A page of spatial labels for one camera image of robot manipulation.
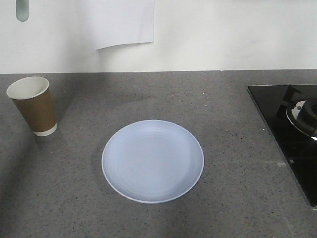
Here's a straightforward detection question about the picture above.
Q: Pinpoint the white paper sheet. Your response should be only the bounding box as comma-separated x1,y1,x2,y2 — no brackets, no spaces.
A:
85,0,155,49

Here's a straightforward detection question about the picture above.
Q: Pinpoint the white plastic spoon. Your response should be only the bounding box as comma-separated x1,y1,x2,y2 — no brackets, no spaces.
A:
15,0,30,22

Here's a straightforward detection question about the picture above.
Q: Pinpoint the light blue plate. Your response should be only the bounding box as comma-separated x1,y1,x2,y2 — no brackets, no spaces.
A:
101,119,205,204

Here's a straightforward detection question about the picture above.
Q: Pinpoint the black gas stove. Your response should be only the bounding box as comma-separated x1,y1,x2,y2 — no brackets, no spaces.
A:
248,84,317,207

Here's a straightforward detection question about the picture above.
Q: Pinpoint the brown paper cup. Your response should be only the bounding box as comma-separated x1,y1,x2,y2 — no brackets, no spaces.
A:
6,76,57,137

